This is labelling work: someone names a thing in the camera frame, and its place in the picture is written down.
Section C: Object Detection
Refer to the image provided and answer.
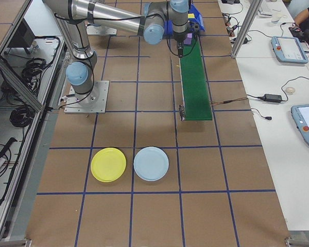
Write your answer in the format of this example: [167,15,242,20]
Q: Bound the black handle tool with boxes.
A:
[0,137,18,159]

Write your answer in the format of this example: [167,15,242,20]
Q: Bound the black plug cable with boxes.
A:
[251,108,272,121]

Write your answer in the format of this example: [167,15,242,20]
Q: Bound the white computer mouse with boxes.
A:
[271,14,288,24]

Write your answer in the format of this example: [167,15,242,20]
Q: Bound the aluminium profile post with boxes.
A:
[230,0,263,59]

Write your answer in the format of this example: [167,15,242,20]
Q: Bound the blue plastic storage bin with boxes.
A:
[164,4,206,39]

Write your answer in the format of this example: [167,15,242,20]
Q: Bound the aluminium corner bar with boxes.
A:
[9,239,31,247]
[284,236,309,247]

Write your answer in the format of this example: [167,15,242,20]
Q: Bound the light blue round plate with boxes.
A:
[133,146,169,182]

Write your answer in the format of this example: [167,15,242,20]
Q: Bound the light blue teach pendant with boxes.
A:
[290,103,309,150]
[271,36,309,63]

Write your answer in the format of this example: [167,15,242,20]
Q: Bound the black box in frame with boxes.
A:
[7,18,37,55]

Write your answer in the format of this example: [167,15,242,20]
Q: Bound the white square base plate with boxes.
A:
[87,24,118,36]
[64,80,110,114]

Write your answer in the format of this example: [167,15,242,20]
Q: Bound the green conveyor belt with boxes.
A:
[179,38,213,121]

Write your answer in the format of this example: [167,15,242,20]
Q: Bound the black adapter cable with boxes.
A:
[281,76,309,102]

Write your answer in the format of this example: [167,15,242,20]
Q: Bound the V-shaped metal bar frame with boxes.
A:
[0,0,69,241]

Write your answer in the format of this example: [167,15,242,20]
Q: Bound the red conveyor wires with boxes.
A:
[210,97,249,105]

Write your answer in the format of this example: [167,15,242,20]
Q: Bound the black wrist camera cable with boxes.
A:
[54,12,186,56]

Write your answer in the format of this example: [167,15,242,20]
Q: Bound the yellow round plate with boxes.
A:
[91,147,127,183]

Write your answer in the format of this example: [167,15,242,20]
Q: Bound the black cable coil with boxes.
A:
[10,107,33,128]
[22,58,54,83]

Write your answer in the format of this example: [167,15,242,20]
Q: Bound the white keyboard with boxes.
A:
[259,0,272,17]

